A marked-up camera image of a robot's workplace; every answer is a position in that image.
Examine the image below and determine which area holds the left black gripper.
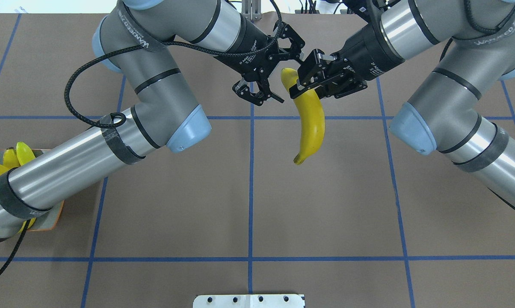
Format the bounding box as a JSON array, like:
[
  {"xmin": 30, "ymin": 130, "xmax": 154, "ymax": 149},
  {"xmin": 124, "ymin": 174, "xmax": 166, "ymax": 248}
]
[{"xmin": 215, "ymin": 19, "xmax": 290, "ymax": 107}]

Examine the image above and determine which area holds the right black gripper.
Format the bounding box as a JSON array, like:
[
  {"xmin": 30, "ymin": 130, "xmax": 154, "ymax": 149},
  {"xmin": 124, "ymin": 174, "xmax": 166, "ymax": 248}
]
[{"xmin": 288, "ymin": 26, "xmax": 405, "ymax": 99}]

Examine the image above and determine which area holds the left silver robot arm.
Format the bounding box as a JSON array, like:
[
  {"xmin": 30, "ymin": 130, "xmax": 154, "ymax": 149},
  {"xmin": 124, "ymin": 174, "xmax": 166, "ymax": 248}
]
[{"xmin": 0, "ymin": 0, "xmax": 288, "ymax": 243}]

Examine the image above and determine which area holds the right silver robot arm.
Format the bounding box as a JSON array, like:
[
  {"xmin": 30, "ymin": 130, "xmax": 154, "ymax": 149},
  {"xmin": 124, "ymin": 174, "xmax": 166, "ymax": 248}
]
[{"xmin": 288, "ymin": 0, "xmax": 515, "ymax": 210}]

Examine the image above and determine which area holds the grey square plate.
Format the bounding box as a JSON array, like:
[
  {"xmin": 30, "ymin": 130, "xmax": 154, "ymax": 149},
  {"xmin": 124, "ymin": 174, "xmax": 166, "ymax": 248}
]
[{"xmin": 0, "ymin": 149, "xmax": 65, "ymax": 232}]

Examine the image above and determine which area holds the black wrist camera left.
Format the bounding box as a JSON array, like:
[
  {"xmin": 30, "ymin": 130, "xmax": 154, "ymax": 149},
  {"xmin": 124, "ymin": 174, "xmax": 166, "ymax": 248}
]
[{"xmin": 269, "ymin": 21, "xmax": 306, "ymax": 64}]

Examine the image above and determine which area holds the aluminium frame post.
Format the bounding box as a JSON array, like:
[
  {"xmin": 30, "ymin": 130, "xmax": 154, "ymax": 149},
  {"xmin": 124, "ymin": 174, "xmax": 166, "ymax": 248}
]
[{"xmin": 241, "ymin": 0, "xmax": 263, "ymax": 21}]

